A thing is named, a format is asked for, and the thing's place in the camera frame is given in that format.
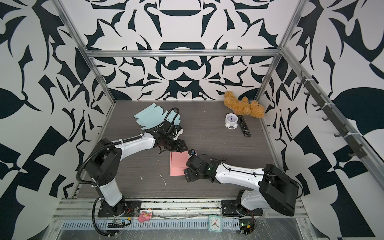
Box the pink paper box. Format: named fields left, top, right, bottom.
left=170, top=151, right=189, bottom=177

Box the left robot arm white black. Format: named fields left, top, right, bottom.
left=76, top=120, right=188, bottom=216

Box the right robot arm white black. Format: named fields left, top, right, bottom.
left=184, top=155, right=302, bottom=217

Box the light blue flat paper box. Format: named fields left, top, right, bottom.
left=134, top=103, right=169, bottom=130

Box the teal square clock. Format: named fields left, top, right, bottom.
left=208, top=215, right=222, bottom=233

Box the white alarm clock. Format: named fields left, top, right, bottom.
left=225, top=113, right=239, bottom=130

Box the black remote control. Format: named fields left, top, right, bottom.
left=238, top=115, right=252, bottom=138

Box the pink small toy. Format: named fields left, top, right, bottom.
left=137, top=212, right=153, bottom=223

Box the small circuit board right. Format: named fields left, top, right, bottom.
left=240, top=218, right=257, bottom=236

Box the small circuit board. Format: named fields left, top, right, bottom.
left=108, top=218, right=132, bottom=228
left=240, top=218, right=257, bottom=236

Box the brown teddy bear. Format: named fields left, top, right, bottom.
left=224, top=91, right=265, bottom=119

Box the small circuit board left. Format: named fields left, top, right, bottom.
left=108, top=218, right=132, bottom=228

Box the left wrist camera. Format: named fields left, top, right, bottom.
left=173, top=126, right=184, bottom=140

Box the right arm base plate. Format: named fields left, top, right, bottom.
left=221, top=200, right=264, bottom=217

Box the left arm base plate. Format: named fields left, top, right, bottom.
left=97, top=201, right=142, bottom=218

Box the black wall hook rack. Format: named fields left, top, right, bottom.
left=298, top=76, right=368, bottom=159

